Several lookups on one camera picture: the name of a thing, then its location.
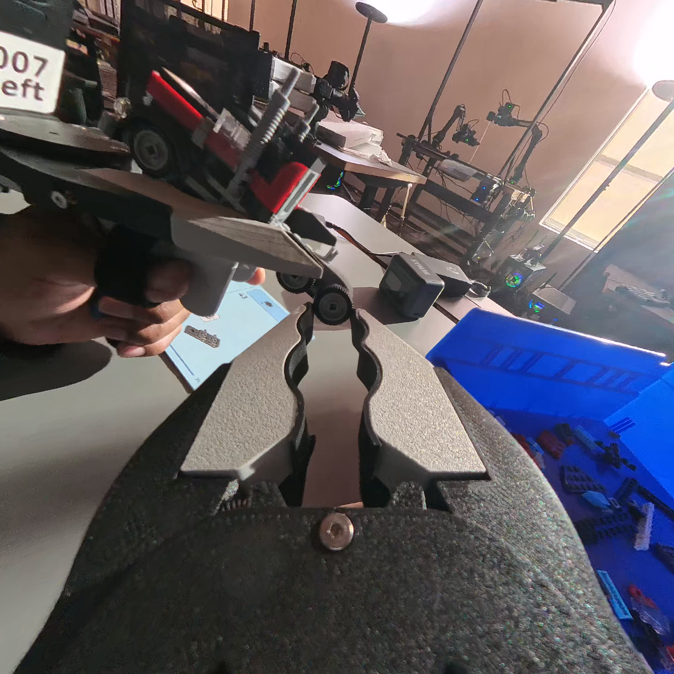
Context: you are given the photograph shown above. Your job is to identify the person's left hand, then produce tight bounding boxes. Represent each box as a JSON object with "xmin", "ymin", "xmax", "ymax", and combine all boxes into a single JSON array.
[{"xmin": 0, "ymin": 210, "xmax": 194, "ymax": 360}]

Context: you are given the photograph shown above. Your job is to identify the window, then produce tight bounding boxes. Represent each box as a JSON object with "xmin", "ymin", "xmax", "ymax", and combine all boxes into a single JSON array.
[{"xmin": 540, "ymin": 87, "xmax": 674, "ymax": 249}]

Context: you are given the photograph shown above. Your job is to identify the metal frame robot workstation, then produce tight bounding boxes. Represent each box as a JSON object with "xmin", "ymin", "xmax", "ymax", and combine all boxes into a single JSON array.
[{"xmin": 397, "ymin": 88, "xmax": 544, "ymax": 264}]

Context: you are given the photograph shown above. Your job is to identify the grey desk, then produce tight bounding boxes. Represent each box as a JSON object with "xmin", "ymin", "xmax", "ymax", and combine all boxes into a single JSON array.
[{"xmin": 0, "ymin": 192, "xmax": 517, "ymax": 674}]

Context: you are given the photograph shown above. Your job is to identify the black shelving unit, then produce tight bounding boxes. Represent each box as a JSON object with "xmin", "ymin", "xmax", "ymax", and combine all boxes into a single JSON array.
[{"xmin": 120, "ymin": 0, "xmax": 262, "ymax": 102}]

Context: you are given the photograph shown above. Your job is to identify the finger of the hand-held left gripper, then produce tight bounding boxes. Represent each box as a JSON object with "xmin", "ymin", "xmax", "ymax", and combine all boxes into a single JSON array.
[{"xmin": 170, "ymin": 211, "xmax": 326, "ymax": 281}]

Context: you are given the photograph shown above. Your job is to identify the toy brick truck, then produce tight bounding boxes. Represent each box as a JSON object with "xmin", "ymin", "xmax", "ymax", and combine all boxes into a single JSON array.
[{"xmin": 113, "ymin": 66, "xmax": 355, "ymax": 326}]

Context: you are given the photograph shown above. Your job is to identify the wooden table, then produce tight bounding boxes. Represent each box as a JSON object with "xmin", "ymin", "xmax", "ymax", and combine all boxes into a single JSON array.
[{"xmin": 311, "ymin": 139, "xmax": 428, "ymax": 223}]

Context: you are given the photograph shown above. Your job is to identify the pile of loose toy bricks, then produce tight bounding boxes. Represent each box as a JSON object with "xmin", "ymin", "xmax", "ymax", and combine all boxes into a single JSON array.
[{"xmin": 495, "ymin": 416, "xmax": 674, "ymax": 674}]

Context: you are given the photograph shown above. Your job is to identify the blue plastic bin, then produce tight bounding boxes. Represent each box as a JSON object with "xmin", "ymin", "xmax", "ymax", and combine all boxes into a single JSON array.
[{"xmin": 427, "ymin": 308, "xmax": 674, "ymax": 674}]

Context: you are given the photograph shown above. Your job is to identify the white paper stack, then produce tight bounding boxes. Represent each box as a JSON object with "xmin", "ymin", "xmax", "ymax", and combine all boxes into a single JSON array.
[{"xmin": 316, "ymin": 120, "xmax": 386, "ymax": 154}]

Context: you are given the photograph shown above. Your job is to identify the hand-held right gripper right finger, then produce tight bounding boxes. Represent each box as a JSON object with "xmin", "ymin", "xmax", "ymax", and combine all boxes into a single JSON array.
[{"xmin": 349, "ymin": 308, "xmax": 489, "ymax": 509}]

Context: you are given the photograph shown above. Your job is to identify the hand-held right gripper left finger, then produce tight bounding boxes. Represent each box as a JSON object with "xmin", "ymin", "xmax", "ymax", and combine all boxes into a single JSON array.
[{"xmin": 179, "ymin": 303, "xmax": 317, "ymax": 509}]

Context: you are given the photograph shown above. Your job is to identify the light blue instruction booklet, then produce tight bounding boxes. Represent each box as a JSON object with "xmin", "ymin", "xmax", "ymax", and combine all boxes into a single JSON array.
[{"xmin": 163, "ymin": 282, "xmax": 290, "ymax": 390}]

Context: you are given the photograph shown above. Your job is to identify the red-brown cable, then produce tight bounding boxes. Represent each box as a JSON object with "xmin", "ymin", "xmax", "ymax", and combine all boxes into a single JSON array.
[{"xmin": 326, "ymin": 221, "xmax": 402, "ymax": 260}]

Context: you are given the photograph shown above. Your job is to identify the black action camera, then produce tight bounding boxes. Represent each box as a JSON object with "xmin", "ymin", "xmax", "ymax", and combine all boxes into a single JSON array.
[{"xmin": 379, "ymin": 253, "xmax": 445, "ymax": 319}]

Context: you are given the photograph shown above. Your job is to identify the black power adapter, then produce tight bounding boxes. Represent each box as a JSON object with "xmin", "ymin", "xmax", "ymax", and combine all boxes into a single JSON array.
[{"xmin": 421, "ymin": 258, "xmax": 491, "ymax": 299}]

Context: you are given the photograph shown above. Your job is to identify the white boxes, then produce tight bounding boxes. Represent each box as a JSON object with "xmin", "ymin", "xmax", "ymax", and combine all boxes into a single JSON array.
[{"xmin": 270, "ymin": 55, "xmax": 318, "ymax": 107}]

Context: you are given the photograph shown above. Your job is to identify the black floor lamp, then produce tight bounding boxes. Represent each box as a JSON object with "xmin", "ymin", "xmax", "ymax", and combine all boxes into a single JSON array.
[{"xmin": 348, "ymin": 1, "xmax": 388, "ymax": 90}]

